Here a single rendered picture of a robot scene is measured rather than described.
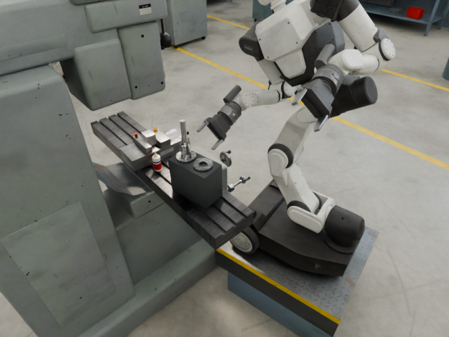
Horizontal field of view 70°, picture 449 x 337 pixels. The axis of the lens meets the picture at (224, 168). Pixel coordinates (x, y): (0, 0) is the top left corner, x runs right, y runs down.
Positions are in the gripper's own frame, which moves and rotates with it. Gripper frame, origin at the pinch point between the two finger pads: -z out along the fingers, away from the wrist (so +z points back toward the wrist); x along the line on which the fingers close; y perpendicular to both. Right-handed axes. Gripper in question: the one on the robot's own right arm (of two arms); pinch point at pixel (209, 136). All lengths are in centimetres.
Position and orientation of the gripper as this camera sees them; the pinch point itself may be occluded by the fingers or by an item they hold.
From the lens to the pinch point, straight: 141.5
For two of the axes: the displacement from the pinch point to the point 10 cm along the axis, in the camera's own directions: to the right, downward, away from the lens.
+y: 5.5, 0.8, -8.3
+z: 6.0, -7.3, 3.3
